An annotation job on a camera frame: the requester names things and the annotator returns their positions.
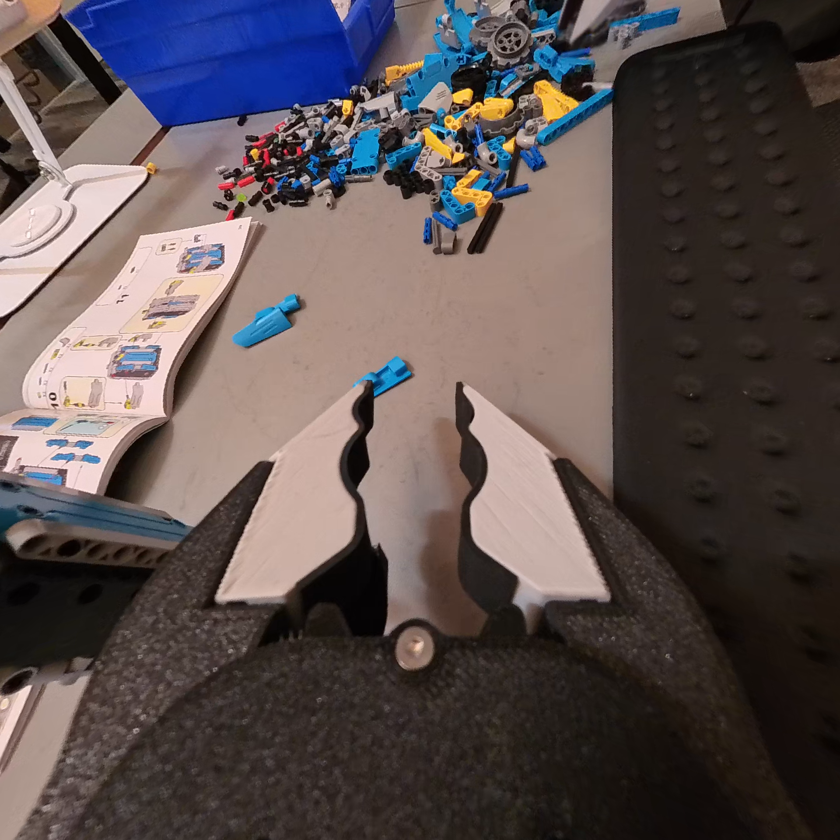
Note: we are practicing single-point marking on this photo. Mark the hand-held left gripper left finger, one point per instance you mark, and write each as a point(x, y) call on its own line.
point(295, 512)

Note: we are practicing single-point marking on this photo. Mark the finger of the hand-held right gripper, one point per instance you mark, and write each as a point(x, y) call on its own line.
point(590, 16)

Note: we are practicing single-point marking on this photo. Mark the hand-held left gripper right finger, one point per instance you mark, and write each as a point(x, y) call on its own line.
point(531, 518)

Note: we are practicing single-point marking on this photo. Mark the partly built toy brick model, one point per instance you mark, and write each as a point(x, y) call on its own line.
point(79, 525)

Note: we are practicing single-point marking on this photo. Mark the pile of building pieces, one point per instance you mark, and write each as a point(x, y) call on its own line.
point(499, 65)

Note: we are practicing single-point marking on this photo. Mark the open instruction booklet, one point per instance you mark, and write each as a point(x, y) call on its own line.
point(151, 328)

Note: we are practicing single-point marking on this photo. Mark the black dotted rubber mat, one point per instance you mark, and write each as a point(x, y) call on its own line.
point(722, 328)

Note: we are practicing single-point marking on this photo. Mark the blue plastic bin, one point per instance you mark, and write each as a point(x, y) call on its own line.
point(229, 52)

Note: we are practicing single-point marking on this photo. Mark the white lamp stand base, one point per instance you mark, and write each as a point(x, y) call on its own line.
point(85, 197)

